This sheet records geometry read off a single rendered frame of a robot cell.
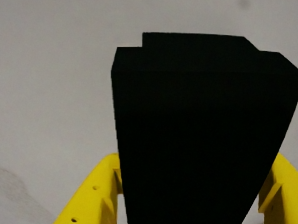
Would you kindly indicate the black open box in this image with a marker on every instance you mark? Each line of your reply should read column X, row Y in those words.
column 196, row 40

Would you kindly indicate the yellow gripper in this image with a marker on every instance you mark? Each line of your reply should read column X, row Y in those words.
column 96, row 200

